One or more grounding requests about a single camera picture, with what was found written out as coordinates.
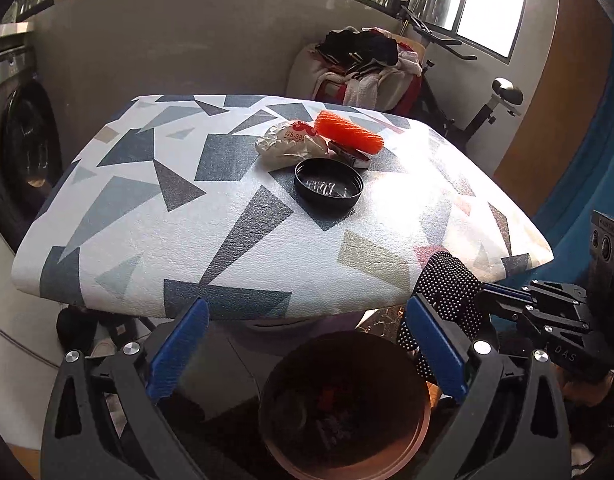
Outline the geometric patterned table cover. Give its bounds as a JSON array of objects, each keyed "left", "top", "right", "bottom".
[{"left": 12, "top": 94, "right": 553, "bottom": 321}]

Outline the grey front-load washing machine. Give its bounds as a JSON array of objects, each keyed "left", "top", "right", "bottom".
[{"left": 0, "top": 34, "right": 63, "bottom": 250}]

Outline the black exercise bike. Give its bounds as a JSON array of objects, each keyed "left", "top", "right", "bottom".
[{"left": 394, "top": 0, "right": 525, "bottom": 152}]

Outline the brown round trash bin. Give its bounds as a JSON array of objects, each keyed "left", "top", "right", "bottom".
[{"left": 259, "top": 332, "right": 431, "bottom": 479}]

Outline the crumpled white plastic wrapper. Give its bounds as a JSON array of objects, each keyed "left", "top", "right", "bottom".
[{"left": 255, "top": 120, "right": 329, "bottom": 168}]

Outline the orange foam fruit net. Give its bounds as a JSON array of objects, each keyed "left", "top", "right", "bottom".
[{"left": 315, "top": 110, "right": 384, "bottom": 155}]

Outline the small dark wrapper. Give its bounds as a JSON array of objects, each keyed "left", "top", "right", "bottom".
[{"left": 328, "top": 140, "right": 370, "bottom": 169}]

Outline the pile of clothes on chair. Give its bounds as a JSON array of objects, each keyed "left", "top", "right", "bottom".
[{"left": 285, "top": 27, "right": 426, "bottom": 116}]

